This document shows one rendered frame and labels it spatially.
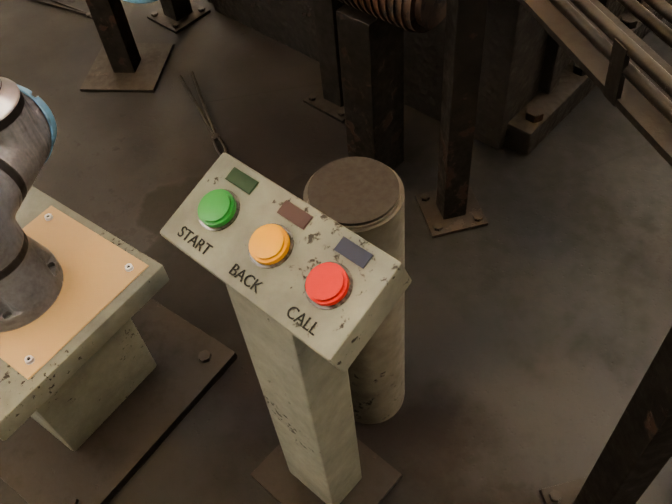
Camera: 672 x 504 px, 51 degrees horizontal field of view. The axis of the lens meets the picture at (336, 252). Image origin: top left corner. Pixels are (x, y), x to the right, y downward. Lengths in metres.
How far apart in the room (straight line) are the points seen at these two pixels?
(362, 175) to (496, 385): 0.56
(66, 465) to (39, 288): 0.35
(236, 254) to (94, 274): 0.46
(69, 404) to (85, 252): 0.25
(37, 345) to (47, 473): 0.30
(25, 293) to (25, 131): 0.22
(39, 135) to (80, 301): 0.24
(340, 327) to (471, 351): 0.70
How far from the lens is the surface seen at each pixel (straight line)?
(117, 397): 1.29
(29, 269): 1.07
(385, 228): 0.81
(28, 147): 1.07
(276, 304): 0.65
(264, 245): 0.67
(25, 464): 1.33
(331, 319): 0.63
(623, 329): 1.38
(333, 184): 0.83
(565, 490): 1.21
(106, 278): 1.10
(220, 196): 0.71
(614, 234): 1.51
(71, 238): 1.18
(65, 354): 1.05
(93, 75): 2.02
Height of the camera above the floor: 1.12
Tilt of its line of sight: 51 degrees down
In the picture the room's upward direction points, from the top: 7 degrees counter-clockwise
